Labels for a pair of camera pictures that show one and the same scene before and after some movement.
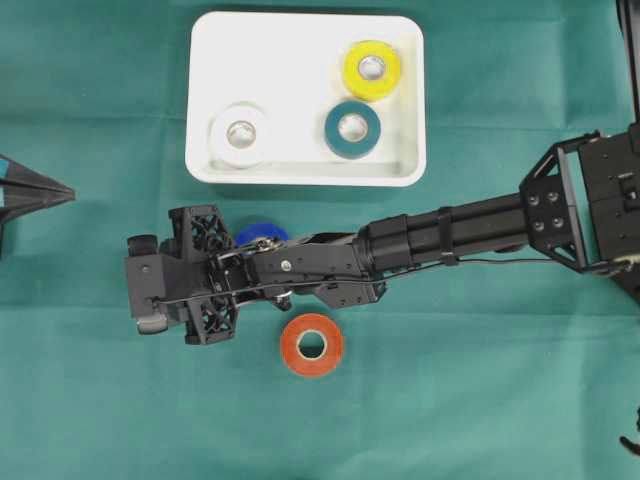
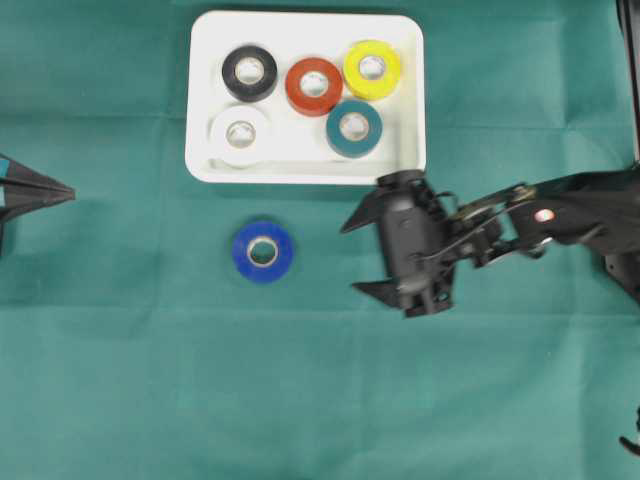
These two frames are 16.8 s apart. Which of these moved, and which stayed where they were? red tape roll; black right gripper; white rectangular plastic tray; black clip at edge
Moved: black right gripper; red tape roll
Stayed: white rectangular plastic tray; black clip at edge
